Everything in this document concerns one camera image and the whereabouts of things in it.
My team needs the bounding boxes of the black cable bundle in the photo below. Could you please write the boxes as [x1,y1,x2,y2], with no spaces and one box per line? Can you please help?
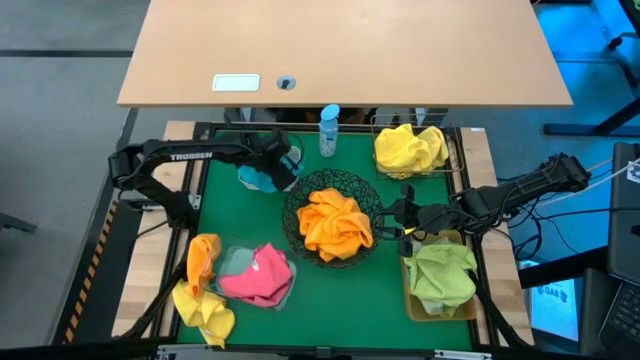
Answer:
[492,159,616,264]

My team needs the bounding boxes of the white rectangular desk plate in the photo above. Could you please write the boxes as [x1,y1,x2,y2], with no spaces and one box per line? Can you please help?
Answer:
[211,73,262,93]

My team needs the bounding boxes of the black table frame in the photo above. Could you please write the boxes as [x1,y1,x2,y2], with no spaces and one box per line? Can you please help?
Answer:
[149,119,534,351]

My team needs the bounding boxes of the black side desk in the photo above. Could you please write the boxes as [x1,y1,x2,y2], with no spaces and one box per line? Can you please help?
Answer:
[517,244,640,360]

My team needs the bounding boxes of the copper wire basket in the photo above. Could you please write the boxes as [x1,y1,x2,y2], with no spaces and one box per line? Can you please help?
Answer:
[370,113,466,181]

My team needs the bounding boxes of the beige desk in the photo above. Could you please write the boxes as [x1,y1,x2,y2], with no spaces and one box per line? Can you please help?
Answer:
[116,0,575,109]

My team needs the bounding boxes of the light green microfiber towel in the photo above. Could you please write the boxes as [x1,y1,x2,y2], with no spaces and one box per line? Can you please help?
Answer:
[403,242,479,308]
[405,237,460,319]

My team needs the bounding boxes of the green table mat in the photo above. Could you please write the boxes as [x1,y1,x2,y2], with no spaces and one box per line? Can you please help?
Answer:
[177,128,474,351]

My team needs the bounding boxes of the tan rectangular tray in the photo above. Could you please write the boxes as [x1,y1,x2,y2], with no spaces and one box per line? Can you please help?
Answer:
[398,228,479,323]

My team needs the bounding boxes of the black panel hazard stripes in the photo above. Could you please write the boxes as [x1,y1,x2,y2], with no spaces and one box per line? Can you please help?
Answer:
[52,199,144,346]

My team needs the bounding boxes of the yellow microfiber towel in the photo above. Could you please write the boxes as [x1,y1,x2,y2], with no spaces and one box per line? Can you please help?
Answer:
[171,278,237,350]
[417,124,450,171]
[374,123,431,180]

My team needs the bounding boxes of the teal microfiber towel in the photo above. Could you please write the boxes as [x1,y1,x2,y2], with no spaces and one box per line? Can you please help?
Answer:
[236,149,305,195]

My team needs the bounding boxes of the office chair base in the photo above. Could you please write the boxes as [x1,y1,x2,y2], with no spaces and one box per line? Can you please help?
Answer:
[607,0,640,96]

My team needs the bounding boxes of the black wire bowl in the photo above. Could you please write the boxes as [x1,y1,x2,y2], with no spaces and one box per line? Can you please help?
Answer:
[281,167,387,270]

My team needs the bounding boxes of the orange microfiber towel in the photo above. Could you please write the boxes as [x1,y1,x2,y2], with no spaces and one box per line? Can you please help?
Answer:
[185,232,223,298]
[296,187,375,264]

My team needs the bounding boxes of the black desk leg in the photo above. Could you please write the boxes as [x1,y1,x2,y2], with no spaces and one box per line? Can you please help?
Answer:
[543,97,640,137]

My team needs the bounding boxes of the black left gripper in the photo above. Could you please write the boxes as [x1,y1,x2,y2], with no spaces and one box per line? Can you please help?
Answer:
[249,129,304,193]

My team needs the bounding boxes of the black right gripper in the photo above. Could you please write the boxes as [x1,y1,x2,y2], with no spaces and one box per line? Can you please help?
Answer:
[387,182,469,259]

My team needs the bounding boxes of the black floor object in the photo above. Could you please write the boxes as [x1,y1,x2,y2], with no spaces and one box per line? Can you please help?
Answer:
[0,212,39,235]

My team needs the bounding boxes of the pink microfiber towel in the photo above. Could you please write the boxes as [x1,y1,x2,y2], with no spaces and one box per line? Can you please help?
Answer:
[218,242,295,309]

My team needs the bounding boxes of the clear plastic container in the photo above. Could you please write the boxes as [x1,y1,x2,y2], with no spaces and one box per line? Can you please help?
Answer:
[212,241,299,313]

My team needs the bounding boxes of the spray bottle blue cap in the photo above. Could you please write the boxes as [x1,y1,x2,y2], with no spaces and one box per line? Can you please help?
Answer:
[318,103,342,159]

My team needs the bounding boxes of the black laptop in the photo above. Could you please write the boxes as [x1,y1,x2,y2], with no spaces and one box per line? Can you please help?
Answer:
[598,141,640,351]

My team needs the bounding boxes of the pale blue printed panel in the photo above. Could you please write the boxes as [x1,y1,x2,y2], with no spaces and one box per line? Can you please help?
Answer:
[528,277,585,343]

